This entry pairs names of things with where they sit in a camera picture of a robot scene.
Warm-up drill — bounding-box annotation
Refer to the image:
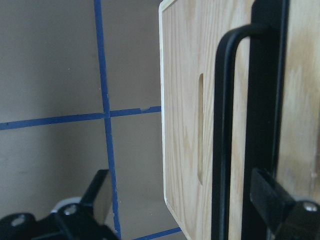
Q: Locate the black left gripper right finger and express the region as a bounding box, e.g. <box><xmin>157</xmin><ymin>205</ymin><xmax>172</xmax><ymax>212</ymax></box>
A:
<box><xmin>250</xmin><ymin>168</ymin><xmax>298</xmax><ymax>230</ymax></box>

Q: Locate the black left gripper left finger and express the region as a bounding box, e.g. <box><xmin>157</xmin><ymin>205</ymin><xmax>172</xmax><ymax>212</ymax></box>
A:
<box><xmin>79</xmin><ymin>169</ymin><xmax>112</xmax><ymax>225</ymax></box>

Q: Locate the wooden drawer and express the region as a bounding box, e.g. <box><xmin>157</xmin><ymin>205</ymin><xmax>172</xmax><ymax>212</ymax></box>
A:
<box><xmin>159</xmin><ymin>0</ymin><xmax>320</xmax><ymax>240</ymax></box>

